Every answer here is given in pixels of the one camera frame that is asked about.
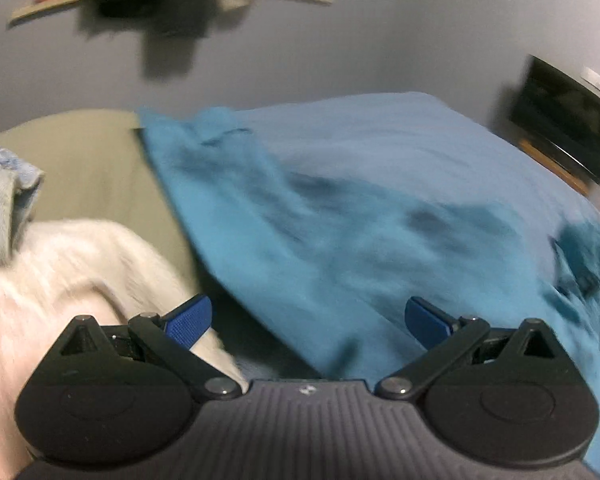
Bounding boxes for teal garment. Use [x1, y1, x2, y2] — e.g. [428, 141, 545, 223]
[137, 105, 600, 466]

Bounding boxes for light blue fleece blanket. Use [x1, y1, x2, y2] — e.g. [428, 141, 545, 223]
[227, 91, 600, 271]

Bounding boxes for white fluffy cloth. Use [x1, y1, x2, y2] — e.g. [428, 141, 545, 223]
[0, 219, 248, 480]

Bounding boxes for black hanging garment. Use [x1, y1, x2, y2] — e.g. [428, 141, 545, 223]
[77, 0, 217, 80]

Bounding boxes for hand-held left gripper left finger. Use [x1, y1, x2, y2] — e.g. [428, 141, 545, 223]
[55, 294, 243, 402]

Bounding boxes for black flat screen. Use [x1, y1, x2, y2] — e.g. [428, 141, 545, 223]
[509, 55, 600, 186]

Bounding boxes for light denim jeans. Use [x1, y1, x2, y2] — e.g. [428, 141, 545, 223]
[0, 142, 46, 262]

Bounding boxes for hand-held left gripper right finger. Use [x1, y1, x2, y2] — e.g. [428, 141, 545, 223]
[374, 296, 563, 402]

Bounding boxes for wooden stand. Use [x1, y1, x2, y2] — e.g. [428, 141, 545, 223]
[517, 137, 595, 197]

